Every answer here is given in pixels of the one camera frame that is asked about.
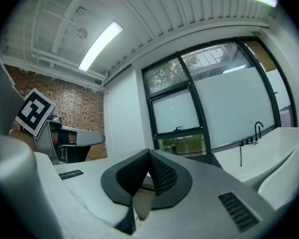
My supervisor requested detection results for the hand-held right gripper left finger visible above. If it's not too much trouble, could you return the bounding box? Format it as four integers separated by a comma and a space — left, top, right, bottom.
34, 148, 150, 236

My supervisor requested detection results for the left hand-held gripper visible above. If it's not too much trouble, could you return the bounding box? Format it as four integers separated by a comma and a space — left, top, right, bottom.
14, 88, 106, 165

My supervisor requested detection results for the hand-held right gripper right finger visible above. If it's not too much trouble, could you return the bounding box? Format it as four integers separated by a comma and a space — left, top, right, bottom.
149, 149, 277, 239

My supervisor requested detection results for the person's left forearm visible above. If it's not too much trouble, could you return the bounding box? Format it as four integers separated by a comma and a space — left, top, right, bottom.
8, 128, 38, 153

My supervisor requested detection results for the white rectangular bathtub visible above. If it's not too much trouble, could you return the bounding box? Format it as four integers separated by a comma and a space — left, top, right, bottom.
213, 126, 299, 184

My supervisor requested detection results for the black curved bathtub faucet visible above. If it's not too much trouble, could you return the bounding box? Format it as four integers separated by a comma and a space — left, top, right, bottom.
254, 121, 265, 140

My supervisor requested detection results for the black framed window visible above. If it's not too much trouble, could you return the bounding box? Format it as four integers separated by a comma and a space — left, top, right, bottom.
141, 37, 298, 157

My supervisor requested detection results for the white oval tub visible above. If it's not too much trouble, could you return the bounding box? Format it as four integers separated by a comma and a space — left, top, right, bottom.
257, 143, 299, 210

